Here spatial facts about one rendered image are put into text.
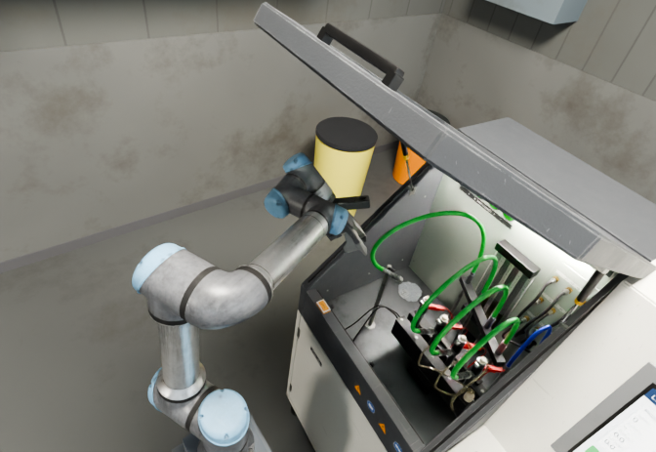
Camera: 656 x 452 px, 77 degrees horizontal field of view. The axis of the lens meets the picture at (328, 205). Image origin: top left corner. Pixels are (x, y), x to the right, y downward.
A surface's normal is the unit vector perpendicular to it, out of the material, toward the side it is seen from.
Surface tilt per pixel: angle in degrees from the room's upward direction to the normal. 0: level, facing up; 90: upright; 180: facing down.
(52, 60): 90
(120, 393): 0
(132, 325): 0
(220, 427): 7
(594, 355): 76
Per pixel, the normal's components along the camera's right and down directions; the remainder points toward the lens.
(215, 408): 0.24, -0.70
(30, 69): 0.59, 0.58
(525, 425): -0.79, 0.06
